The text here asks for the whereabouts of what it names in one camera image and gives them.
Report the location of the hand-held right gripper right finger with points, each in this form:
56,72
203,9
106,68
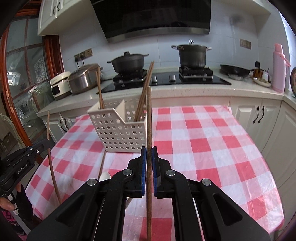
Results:
154,162

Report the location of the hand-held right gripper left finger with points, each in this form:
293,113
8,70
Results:
143,162

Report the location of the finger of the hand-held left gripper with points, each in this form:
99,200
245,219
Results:
42,148

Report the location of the white plastic utensil holder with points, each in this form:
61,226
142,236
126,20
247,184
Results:
115,139

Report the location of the white ceramic spoon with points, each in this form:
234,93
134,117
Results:
105,176

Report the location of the person's left hand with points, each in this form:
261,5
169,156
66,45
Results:
7,204

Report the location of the pink patterned pants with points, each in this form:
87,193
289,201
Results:
9,220

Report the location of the red white checked tablecloth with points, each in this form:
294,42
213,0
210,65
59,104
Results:
208,150

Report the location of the white electric cooker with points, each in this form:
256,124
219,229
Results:
60,87

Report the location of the black glass gas cooktop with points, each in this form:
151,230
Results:
166,85

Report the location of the silver rice cooker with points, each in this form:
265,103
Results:
81,80

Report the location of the white kitchen countertop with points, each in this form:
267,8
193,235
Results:
196,91

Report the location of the wooden framed glass door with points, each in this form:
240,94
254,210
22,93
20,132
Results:
52,58

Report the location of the black casserole pot with lid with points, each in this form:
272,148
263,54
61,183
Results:
127,62

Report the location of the tall black stock pot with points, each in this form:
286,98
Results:
192,55

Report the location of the small metal dish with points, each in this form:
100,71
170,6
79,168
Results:
235,77

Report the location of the black frying pan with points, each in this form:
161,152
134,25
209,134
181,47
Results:
233,69

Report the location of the small white plate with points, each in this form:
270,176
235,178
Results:
262,83

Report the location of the white upper cabinet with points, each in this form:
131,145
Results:
64,14
231,9

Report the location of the brown condiment bottle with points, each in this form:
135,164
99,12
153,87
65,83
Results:
256,71

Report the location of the black range hood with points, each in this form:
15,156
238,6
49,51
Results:
150,18

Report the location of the pink thermos flask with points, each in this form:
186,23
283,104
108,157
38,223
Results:
278,69

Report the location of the round metal pot lid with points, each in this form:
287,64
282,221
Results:
293,81

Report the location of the triple wall socket panel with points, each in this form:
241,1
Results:
83,54

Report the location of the small wall socket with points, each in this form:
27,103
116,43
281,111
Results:
245,43

